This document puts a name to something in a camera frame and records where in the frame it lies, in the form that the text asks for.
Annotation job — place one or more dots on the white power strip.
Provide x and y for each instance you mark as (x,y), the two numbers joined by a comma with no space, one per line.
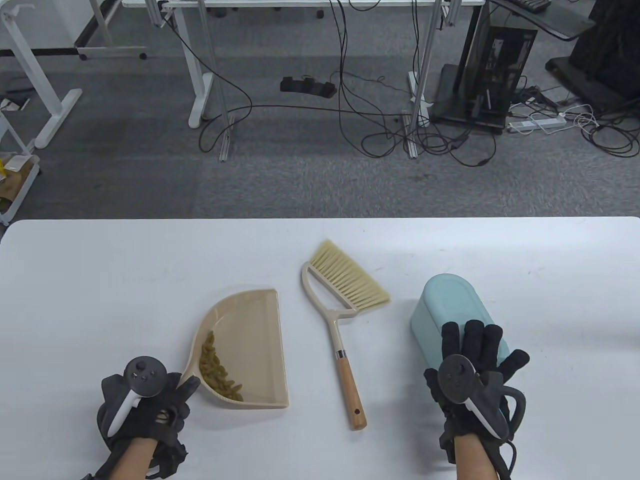
(530,125)

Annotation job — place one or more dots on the white packet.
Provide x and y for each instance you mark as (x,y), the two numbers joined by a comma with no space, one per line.
(19,162)

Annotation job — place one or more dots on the black equipment stand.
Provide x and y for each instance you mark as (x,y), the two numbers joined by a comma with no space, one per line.
(605,50)

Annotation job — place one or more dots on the black white hand controller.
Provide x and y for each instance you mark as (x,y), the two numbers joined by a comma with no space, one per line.
(145,375)
(457,377)

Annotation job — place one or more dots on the dark grey desk shelf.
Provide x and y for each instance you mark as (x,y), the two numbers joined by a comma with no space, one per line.
(560,22)

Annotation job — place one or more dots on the white desk leg frame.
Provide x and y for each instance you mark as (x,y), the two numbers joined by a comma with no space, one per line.
(55,115)

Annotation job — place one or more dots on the person's left hand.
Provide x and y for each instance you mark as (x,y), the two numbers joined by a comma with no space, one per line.
(165,415)

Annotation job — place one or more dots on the black white right hand controller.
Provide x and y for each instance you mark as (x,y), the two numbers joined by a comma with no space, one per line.
(457,377)

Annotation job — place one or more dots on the black keyboard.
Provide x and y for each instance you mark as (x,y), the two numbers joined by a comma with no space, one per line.
(535,5)

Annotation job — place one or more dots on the light blue desktop trash can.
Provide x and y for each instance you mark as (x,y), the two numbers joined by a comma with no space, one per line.
(445,300)

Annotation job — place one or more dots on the white wheeled frame base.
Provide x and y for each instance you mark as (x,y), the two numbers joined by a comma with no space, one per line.
(110,50)

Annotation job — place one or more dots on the white table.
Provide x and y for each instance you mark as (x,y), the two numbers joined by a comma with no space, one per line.
(550,300)

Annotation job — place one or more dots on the brown cardboard sheet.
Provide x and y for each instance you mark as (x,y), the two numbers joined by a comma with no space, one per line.
(15,185)

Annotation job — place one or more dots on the person's right forearm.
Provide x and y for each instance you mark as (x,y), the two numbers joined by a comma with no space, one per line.
(477,460)

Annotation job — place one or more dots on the black white left hand controller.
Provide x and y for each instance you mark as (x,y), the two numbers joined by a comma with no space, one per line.
(145,375)

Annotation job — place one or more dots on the black computer tower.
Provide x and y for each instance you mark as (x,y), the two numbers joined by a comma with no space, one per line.
(500,65)

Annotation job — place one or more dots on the person's left forearm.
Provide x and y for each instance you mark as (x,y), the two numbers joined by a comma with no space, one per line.
(132,457)

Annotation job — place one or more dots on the white cart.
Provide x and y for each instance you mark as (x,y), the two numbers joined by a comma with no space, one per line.
(22,196)

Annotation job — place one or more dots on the beige plastic dustpan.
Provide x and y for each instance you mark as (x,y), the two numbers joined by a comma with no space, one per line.
(255,345)

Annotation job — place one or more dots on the person's right hand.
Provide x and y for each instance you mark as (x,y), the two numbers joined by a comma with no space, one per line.
(472,345)

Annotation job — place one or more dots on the white standing desk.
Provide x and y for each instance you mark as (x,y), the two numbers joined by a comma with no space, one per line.
(201,100)

